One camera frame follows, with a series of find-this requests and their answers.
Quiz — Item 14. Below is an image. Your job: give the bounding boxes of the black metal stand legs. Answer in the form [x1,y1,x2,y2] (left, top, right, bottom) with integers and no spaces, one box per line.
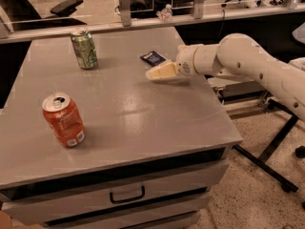
[233,98,305,208]

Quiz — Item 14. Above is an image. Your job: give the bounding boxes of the grey low shelf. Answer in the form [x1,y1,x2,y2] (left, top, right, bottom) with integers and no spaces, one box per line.
[208,77,265,98]

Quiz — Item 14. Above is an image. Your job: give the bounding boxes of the black hanging cable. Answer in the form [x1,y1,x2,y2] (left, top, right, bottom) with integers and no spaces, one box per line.
[215,9,227,46]

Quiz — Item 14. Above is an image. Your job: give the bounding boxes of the grey metal divider post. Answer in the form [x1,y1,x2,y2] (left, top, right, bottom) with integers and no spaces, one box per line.
[119,0,132,27]

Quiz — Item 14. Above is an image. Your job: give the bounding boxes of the clear plastic water bottle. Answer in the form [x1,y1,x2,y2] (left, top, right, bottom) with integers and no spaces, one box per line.
[156,4,173,21]

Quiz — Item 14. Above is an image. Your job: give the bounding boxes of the green soda can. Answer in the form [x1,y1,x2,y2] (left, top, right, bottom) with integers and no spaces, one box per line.
[71,28,97,70]

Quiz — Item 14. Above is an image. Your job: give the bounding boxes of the orange soda can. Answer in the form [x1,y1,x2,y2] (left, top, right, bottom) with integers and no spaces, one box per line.
[42,92,86,148]

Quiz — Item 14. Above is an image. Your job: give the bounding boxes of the grey drawer cabinet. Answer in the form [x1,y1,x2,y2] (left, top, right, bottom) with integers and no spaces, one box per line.
[0,28,241,229]

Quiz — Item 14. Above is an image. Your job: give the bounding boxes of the black drawer handle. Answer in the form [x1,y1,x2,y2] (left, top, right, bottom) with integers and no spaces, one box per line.
[109,185,146,204]

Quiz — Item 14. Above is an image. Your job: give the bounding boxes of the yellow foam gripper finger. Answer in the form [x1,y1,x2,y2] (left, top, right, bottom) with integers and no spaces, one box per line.
[146,62,178,80]

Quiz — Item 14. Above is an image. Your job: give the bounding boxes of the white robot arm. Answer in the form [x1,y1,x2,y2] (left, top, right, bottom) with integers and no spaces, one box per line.
[146,33,305,121]

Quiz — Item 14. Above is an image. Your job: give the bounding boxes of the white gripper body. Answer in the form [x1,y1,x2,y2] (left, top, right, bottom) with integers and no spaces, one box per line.
[175,44,203,76]

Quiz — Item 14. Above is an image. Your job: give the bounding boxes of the blue rxbar wrapper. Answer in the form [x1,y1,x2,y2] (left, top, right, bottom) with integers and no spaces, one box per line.
[141,51,166,67]

